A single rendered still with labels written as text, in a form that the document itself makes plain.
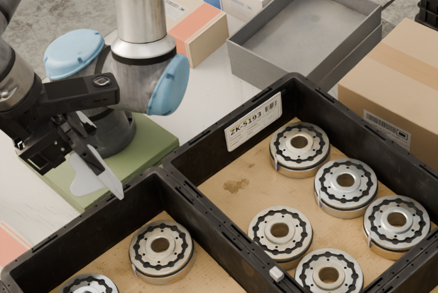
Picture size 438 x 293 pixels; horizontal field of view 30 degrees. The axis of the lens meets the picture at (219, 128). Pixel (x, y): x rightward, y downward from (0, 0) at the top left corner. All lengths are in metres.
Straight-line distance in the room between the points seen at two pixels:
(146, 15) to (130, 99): 0.16
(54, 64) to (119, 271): 0.40
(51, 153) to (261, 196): 0.41
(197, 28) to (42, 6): 1.51
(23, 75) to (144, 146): 0.61
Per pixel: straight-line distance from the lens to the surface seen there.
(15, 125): 1.09
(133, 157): 1.59
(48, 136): 1.09
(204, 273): 1.30
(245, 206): 1.37
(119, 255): 1.35
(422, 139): 1.46
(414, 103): 1.47
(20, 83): 1.04
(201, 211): 1.25
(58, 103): 1.08
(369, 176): 1.36
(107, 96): 1.09
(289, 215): 1.31
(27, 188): 1.65
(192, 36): 1.75
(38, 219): 1.60
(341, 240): 1.32
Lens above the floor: 1.93
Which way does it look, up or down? 48 degrees down
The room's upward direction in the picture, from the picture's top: 9 degrees counter-clockwise
